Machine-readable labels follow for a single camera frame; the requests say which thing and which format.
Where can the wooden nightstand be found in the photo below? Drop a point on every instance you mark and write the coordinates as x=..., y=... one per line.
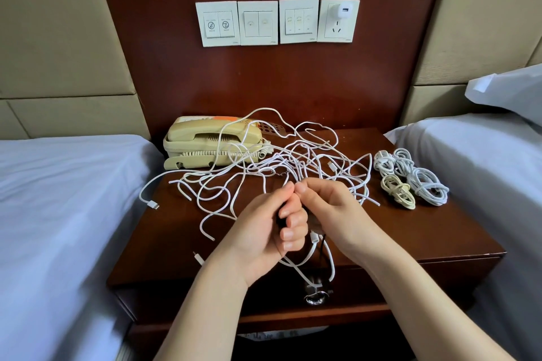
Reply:
x=449, y=229

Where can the white plug-in charger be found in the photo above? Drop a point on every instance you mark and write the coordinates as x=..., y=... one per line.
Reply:
x=343, y=11

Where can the beige padded headboard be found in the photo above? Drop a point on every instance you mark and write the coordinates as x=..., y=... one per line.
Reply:
x=59, y=35
x=483, y=18

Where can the left bed white sheet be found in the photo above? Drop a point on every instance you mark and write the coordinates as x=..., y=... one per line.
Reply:
x=68, y=229

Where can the person's right forearm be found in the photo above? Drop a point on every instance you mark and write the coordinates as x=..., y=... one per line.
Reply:
x=440, y=306

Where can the white two-button wall switch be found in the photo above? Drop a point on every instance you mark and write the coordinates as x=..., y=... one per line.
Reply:
x=218, y=24

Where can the right bed white sheet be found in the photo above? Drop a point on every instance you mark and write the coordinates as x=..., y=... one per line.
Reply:
x=500, y=179

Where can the person's left hand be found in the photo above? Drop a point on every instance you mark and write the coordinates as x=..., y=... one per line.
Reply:
x=258, y=234

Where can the white crumpled bag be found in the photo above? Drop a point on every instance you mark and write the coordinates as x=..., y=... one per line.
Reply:
x=279, y=333

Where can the dark wooden drawer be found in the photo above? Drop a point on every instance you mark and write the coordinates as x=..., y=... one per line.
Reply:
x=169, y=301

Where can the white pillow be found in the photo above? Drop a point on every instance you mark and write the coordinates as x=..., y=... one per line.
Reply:
x=512, y=94

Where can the person's right hand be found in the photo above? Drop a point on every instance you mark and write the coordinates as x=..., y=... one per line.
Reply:
x=339, y=213

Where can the bed white sheet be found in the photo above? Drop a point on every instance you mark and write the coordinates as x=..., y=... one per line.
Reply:
x=500, y=179
x=68, y=229

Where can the white double rocker wall switch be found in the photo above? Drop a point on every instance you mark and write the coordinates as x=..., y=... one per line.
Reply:
x=257, y=23

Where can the dark wooden wall panel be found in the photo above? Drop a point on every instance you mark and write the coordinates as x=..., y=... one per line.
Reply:
x=271, y=77

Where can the white triple rocker wall switch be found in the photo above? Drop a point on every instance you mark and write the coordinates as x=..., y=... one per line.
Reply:
x=299, y=21

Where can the person's left forearm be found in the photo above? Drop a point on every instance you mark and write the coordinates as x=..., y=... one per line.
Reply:
x=207, y=318

